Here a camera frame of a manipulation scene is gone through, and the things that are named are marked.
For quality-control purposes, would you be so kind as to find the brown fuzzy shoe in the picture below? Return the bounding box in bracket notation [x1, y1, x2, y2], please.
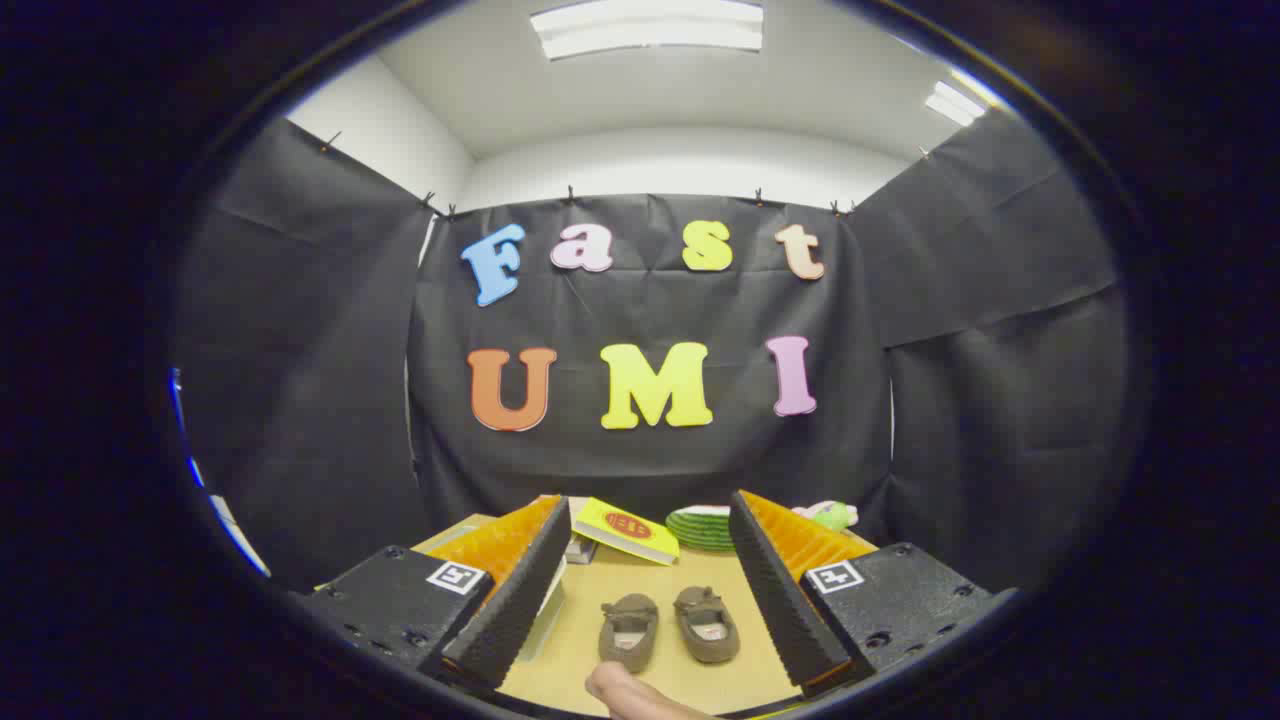
[598, 593, 661, 674]
[672, 585, 742, 665]

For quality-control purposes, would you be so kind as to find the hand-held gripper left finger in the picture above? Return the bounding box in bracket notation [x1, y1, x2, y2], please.
[300, 495, 573, 691]

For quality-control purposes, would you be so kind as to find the cream fabric storage box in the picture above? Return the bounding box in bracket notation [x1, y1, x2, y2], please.
[515, 555, 569, 663]

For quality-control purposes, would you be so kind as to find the watermelon slice plush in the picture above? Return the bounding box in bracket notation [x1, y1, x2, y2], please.
[665, 505, 739, 554]

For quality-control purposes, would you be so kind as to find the small ceiling light panel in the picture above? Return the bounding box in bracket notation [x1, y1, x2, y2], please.
[923, 80, 989, 128]

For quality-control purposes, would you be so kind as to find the large ceiling light panel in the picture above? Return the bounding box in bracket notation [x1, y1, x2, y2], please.
[530, 0, 766, 61]

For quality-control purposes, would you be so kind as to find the yellow book with red seal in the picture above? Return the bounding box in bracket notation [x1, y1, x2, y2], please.
[572, 497, 681, 567]

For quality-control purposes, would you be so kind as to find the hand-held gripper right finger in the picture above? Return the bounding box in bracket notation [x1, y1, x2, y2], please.
[728, 490, 1016, 699]

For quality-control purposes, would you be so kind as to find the pink and green plush toy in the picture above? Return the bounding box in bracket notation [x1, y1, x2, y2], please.
[792, 500, 860, 532]

